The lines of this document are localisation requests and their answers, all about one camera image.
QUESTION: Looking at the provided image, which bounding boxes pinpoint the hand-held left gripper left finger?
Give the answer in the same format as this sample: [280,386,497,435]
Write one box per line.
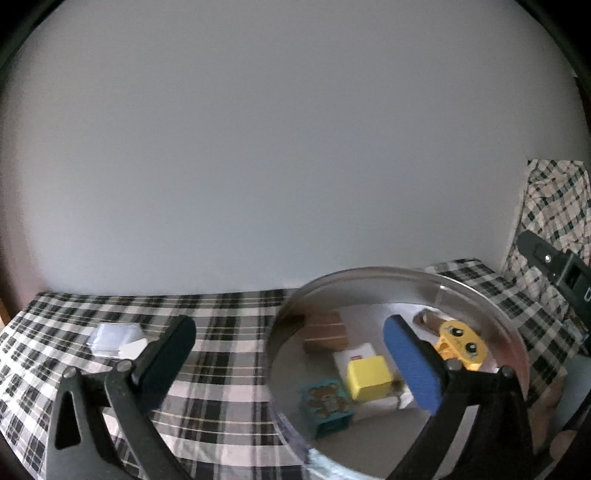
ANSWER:
[46,316,197,480]

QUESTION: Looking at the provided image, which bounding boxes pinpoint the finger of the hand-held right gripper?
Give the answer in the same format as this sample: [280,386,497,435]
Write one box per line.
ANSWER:
[517,231,591,319]

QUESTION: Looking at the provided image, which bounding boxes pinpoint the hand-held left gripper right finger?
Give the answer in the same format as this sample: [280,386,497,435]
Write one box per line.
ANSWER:
[383,315,534,480]

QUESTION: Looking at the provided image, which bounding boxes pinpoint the yellow wooden block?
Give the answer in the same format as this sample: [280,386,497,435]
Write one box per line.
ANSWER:
[346,355,393,401]

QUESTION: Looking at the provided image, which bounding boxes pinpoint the brown bar block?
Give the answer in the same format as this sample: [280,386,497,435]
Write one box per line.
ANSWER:
[413,310,451,335]

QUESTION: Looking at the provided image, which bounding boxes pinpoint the yellow curved toy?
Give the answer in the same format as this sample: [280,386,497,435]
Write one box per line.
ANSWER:
[434,320,489,372]

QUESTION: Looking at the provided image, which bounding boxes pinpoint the brown tile block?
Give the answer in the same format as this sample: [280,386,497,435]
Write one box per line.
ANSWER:
[302,311,350,354]

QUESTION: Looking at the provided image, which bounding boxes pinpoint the teal hollow toy block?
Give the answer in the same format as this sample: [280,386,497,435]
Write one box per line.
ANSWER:
[299,378,355,439]

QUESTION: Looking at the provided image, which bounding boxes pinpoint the round metal tin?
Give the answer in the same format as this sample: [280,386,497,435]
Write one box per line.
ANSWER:
[268,267,529,480]

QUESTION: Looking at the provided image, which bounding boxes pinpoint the person's right forearm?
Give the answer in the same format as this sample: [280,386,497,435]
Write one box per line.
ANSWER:
[531,376,573,457]

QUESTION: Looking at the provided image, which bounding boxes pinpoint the white block with sunflower print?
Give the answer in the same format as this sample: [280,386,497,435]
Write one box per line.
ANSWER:
[117,338,149,361]

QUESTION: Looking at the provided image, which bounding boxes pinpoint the black and white plaid blanket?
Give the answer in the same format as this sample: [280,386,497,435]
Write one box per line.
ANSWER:
[0,258,583,480]

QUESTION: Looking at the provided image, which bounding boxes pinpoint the clear plastic box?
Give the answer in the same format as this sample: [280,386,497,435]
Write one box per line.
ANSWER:
[88,323,144,356]

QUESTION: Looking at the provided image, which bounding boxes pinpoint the white box with red label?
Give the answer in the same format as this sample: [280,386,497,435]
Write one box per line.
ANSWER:
[333,342,407,408]

